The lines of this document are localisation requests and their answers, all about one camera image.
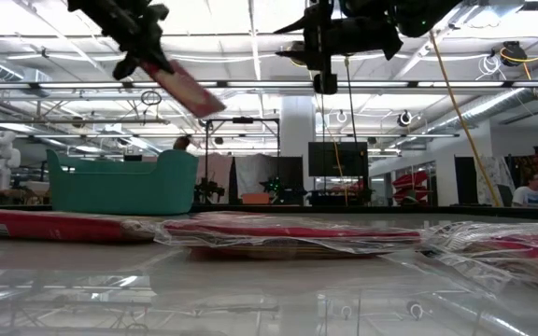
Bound black display screen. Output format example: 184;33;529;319
307;141;370;178

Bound red popcorn bag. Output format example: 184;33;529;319
0;207;158;244
154;212;424;261
140;59;227;119
420;221;538;290

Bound yellow power cable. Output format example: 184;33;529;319
429;30;503;208

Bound red storage bins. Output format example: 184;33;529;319
392;170;432;204

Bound orange box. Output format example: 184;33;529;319
240;192;272;205

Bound teal plastic basket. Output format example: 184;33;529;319
46;148;200;216

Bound white hanging cloth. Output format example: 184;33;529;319
196;153;275;200

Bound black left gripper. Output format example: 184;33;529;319
67;0;177;81

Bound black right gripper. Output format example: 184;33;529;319
273;0;404;95

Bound black ceiling cable reel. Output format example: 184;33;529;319
500;40;530;66

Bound black frame stand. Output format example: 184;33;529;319
203;116;282;206

